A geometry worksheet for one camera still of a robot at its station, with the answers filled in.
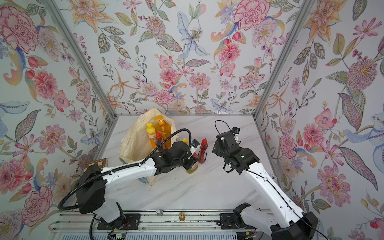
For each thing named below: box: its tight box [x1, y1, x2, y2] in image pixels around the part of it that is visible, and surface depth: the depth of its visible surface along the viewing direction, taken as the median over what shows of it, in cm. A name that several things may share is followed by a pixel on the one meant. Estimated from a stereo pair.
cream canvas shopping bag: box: [118, 108, 180, 186], surface depth 85 cm
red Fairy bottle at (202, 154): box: [198, 138, 208, 164], surface depth 87 cm
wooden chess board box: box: [84, 158, 109, 169], surface depth 95 cm
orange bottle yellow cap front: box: [146, 122, 157, 149], surface depth 90 cm
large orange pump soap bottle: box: [154, 115, 172, 150], surface depth 92 cm
